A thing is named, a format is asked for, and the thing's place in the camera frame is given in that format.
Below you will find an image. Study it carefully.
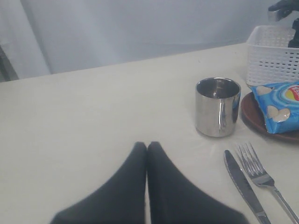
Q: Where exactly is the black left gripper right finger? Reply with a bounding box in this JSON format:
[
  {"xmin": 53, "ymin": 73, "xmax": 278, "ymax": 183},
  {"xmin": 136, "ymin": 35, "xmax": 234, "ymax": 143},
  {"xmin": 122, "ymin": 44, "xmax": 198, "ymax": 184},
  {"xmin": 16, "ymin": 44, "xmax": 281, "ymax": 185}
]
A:
[{"xmin": 147, "ymin": 142, "xmax": 245, "ymax": 224}]

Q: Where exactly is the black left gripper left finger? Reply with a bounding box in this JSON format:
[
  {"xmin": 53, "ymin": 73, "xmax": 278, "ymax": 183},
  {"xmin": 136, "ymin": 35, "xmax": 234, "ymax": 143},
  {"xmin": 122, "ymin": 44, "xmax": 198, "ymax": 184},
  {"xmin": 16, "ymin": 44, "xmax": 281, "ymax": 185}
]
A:
[{"xmin": 52, "ymin": 142, "xmax": 147, "ymax": 224}]

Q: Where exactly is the silver table knife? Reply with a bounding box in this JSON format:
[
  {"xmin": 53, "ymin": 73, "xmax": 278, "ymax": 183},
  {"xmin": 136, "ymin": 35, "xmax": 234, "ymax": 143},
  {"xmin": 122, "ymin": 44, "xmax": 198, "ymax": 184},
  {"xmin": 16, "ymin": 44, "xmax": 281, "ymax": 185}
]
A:
[{"xmin": 224, "ymin": 150, "xmax": 271, "ymax": 224}]

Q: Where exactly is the silver metal fork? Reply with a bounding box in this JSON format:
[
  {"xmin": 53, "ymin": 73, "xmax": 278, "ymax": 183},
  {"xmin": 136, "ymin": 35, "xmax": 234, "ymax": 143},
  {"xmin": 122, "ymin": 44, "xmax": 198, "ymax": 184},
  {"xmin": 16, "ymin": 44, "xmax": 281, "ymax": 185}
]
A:
[{"xmin": 237, "ymin": 142, "xmax": 299, "ymax": 224}]

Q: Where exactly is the clear drinking glass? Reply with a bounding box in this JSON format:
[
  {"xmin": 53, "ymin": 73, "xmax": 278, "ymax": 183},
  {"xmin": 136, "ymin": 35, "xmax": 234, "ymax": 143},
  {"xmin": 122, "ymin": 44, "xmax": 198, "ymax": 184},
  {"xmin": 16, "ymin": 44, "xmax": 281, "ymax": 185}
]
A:
[{"xmin": 195, "ymin": 77, "xmax": 241, "ymax": 138}]

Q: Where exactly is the brown round plate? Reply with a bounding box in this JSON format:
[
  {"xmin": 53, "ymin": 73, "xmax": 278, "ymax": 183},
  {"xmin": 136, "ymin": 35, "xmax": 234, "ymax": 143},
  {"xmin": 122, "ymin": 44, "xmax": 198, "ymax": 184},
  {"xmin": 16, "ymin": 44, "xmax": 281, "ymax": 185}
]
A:
[{"xmin": 240, "ymin": 92, "xmax": 299, "ymax": 144}]

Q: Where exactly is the blue chips snack bag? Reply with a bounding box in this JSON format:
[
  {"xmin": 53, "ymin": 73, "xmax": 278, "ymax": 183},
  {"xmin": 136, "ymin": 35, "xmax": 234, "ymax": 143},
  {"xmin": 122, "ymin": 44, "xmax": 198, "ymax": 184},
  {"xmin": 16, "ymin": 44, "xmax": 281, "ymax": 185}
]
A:
[{"xmin": 250, "ymin": 81, "xmax": 299, "ymax": 134}]

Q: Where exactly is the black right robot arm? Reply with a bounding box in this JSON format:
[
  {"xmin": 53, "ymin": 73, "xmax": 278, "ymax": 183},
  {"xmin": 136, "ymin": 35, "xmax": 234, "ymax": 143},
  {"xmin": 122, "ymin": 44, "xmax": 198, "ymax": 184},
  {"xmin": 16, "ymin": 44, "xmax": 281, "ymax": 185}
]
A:
[{"xmin": 288, "ymin": 18, "xmax": 299, "ymax": 48}]

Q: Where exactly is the white perforated plastic basket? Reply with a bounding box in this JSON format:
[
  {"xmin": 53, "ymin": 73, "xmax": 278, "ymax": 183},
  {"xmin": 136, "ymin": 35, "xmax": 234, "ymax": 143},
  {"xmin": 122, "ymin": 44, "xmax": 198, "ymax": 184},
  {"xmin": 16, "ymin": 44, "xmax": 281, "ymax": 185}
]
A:
[{"xmin": 246, "ymin": 25, "xmax": 299, "ymax": 86}]

